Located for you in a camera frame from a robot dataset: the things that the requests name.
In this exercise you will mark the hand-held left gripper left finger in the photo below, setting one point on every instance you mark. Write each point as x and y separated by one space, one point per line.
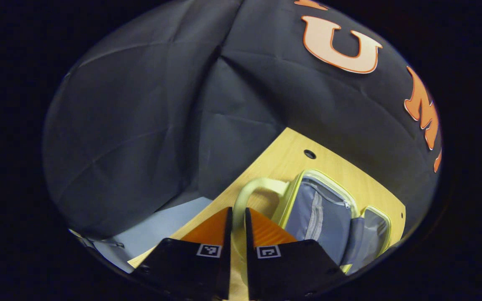
226 271

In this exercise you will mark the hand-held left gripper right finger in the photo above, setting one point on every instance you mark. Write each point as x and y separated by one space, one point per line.
250 271

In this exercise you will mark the pale yellow suitcase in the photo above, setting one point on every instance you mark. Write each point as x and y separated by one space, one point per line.
320 213

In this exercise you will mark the black backdrop cloth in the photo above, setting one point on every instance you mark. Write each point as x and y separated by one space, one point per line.
161 104

